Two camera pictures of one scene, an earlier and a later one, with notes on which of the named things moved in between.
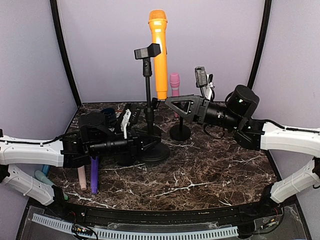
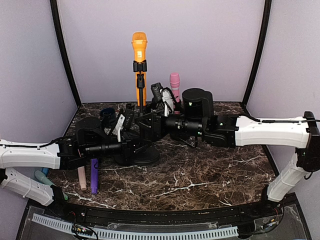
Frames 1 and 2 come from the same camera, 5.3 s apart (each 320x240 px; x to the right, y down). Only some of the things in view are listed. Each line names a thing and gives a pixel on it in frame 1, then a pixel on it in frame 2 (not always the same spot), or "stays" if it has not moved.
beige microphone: x=82 y=178 stays
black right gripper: x=189 y=112 → x=156 y=124
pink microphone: x=174 y=80 stays
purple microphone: x=94 y=175 stays
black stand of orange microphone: x=154 y=150 → x=147 y=152
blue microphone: x=45 y=169 stays
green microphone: x=41 y=176 stays
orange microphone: x=158 y=23 → x=140 y=39
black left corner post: x=54 y=4 stays
